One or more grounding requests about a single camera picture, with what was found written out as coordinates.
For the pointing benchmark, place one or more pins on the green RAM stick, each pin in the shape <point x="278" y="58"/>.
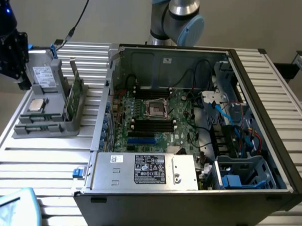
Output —
<point x="37" y="127"/>
<point x="40" y="116"/>

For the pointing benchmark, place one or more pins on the silver chipset heatsink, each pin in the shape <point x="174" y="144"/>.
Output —
<point x="175" y="150"/>

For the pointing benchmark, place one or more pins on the grey drive cage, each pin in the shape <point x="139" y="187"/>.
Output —
<point x="249" y="167"/>

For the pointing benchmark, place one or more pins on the silver CPU chip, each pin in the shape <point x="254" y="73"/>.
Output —
<point x="36" y="105"/>

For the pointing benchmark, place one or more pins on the grey parts rack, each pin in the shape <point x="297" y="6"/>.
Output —
<point x="52" y="131"/>

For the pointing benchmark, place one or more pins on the green motherboard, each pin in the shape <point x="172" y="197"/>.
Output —
<point x="183" y="124"/>

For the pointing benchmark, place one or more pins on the black RAM slot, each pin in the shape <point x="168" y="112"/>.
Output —
<point x="153" y="91"/>
<point x="153" y="88"/>
<point x="153" y="94"/>
<point x="154" y="126"/>
<point x="154" y="123"/>
<point x="154" y="130"/>
<point x="154" y="120"/>

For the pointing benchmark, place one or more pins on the blue clip on rack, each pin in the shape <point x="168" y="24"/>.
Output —
<point x="53" y="51"/>

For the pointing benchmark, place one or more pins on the silver power supply unit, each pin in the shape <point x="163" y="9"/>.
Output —
<point x="148" y="170"/>

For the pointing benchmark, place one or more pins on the blue case latch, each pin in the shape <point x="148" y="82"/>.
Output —
<point x="78" y="172"/>

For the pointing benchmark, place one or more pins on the hard disk with white label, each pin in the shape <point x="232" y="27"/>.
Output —
<point x="44" y="75"/>

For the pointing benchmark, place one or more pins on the CPU socket with metal frame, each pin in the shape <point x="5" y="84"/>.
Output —
<point x="154" y="108"/>

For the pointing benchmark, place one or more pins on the blue expansion slot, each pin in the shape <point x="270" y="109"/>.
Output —
<point x="141" y="141"/>

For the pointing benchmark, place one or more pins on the black expansion slot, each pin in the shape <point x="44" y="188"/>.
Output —
<point x="141" y="134"/>

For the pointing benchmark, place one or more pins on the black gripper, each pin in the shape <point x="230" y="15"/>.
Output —
<point x="14" y="54"/>

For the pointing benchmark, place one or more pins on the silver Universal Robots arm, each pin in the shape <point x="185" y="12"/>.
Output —
<point x="176" y="11"/>

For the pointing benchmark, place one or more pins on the open black PC case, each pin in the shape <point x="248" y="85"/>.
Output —
<point x="161" y="211"/>

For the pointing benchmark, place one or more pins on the light blue plastic object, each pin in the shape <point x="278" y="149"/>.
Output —
<point x="9" y="207"/>

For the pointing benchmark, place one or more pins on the green graphics card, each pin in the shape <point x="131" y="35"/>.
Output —
<point x="75" y="94"/>

